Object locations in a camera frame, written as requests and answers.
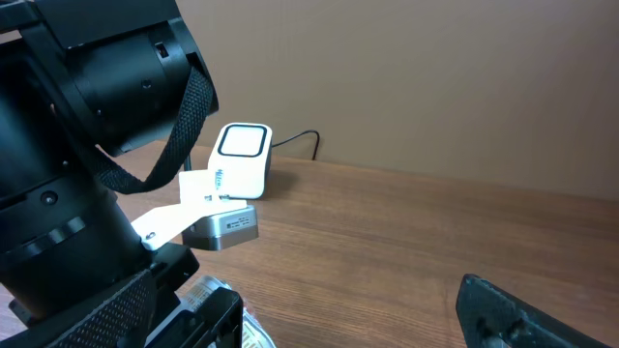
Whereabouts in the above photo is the black scanner cable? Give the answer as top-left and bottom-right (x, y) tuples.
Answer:
(270, 129), (321, 161)

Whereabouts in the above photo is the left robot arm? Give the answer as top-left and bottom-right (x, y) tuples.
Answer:
(1, 0), (243, 347)

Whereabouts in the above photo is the cup noodle container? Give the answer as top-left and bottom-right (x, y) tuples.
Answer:
(181, 275), (276, 348)

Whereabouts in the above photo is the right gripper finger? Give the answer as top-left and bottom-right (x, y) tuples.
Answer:
(456, 274), (608, 348)

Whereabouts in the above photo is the white barcode scanner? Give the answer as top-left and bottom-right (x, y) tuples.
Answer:
(207, 123), (273, 200)

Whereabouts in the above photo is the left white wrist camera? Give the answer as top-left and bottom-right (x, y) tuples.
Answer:
(132, 169), (259, 251)

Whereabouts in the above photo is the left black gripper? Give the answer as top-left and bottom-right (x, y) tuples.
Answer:
(1, 244), (243, 347)

